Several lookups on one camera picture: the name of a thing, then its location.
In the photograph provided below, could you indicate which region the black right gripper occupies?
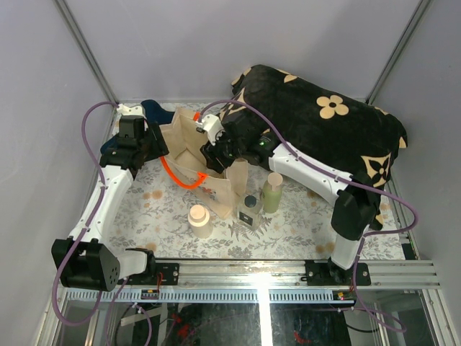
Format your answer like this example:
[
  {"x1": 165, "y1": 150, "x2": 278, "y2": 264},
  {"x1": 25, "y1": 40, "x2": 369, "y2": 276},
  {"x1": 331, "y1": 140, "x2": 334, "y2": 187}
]
[{"x1": 200, "y1": 126, "x2": 245, "y2": 174}]

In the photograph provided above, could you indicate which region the beige canvas tote bag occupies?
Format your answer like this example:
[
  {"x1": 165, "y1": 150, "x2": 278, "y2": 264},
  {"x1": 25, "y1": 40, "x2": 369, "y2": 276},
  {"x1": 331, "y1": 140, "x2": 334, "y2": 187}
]
[{"x1": 160, "y1": 107, "x2": 249, "y2": 219}]

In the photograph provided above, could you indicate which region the green lotion pump bottle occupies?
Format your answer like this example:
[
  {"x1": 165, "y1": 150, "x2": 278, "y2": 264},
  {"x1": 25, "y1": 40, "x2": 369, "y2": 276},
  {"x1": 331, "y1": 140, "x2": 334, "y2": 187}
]
[{"x1": 261, "y1": 172, "x2": 283, "y2": 213}]

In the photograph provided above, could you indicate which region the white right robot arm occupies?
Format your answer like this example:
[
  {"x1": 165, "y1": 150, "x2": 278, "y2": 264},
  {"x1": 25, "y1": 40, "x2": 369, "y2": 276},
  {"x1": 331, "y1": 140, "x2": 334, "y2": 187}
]
[{"x1": 194, "y1": 114, "x2": 380, "y2": 285}]

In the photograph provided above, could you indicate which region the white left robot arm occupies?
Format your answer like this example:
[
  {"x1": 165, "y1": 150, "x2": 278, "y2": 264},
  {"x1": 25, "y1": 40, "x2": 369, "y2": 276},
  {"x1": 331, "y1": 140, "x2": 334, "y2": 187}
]
[{"x1": 51, "y1": 115, "x2": 169, "y2": 291}]

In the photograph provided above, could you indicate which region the dark blue cloth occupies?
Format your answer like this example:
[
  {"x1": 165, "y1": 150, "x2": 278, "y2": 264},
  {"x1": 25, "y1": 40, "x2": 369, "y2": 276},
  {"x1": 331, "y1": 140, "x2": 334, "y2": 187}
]
[{"x1": 99, "y1": 99, "x2": 172, "y2": 156}]

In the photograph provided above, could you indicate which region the square glass perfume bottle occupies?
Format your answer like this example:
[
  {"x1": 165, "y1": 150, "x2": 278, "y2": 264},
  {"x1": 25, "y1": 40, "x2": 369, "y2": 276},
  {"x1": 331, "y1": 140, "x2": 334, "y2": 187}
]
[{"x1": 236, "y1": 195, "x2": 262, "y2": 231}]

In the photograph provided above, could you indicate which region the floral patterned table mat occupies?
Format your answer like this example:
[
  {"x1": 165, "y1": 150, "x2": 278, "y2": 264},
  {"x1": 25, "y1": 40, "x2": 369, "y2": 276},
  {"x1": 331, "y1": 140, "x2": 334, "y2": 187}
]
[{"x1": 109, "y1": 102, "x2": 408, "y2": 261}]

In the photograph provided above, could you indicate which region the peach cylindrical bottle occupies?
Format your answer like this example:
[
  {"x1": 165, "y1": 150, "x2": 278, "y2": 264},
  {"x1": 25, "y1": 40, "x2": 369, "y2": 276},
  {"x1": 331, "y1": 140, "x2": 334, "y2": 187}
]
[{"x1": 187, "y1": 205, "x2": 212, "y2": 239}]

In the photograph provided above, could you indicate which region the black floral plush blanket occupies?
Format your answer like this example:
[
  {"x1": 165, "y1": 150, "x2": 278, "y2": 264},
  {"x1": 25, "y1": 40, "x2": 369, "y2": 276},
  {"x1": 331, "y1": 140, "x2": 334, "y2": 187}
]
[{"x1": 219, "y1": 64, "x2": 408, "y2": 231}]

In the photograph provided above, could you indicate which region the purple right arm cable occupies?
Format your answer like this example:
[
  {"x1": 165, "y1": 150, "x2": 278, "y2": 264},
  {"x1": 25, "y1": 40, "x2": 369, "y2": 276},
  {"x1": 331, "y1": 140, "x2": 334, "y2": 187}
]
[{"x1": 200, "y1": 99, "x2": 421, "y2": 333}]

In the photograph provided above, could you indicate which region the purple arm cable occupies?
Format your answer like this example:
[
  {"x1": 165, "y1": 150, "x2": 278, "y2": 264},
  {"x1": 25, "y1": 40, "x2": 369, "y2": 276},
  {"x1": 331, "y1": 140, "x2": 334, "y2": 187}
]
[
  {"x1": 50, "y1": 102, "x2": 153, "y2": 346},
  {"x1": 200, "y1": 99, "x2": 421, "y2": 333}
]

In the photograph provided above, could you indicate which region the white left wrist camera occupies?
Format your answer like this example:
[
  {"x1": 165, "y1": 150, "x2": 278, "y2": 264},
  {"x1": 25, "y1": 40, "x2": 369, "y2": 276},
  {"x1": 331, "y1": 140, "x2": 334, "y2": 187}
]
[{"x1": 116, "y1": 103, "x2": 146, "y2": 118}]

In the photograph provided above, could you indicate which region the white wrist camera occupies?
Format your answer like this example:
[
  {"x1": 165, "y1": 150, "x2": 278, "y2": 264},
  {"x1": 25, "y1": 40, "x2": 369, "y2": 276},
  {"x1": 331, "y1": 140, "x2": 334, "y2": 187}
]
[
  {"x1": 195, "y1": 114, "x2": 224, "y2": 146},
  {"x1": 116, "y1": 103, "x2": 146, "y2": 118}
]

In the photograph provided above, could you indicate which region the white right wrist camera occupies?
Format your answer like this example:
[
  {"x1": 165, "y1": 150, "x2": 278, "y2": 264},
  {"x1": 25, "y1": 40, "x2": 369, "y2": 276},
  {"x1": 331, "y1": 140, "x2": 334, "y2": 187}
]
[{"x1": 195, "y1": 114, "x2": 224, "y2": 146}]

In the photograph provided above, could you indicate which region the aluminium mounting rail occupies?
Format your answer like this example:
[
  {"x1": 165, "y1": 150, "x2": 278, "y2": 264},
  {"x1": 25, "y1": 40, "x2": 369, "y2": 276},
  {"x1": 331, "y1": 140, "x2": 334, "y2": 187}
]
[{"x1": 156, "y1": 259, "x2": 441, "y2": 290}]

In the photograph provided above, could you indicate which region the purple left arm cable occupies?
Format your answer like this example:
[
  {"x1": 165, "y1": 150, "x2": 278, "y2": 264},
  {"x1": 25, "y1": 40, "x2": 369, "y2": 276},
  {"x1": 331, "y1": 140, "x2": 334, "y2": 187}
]
[{"x1": 50, "y1": 102, "x2": 153, "y2": 346}]

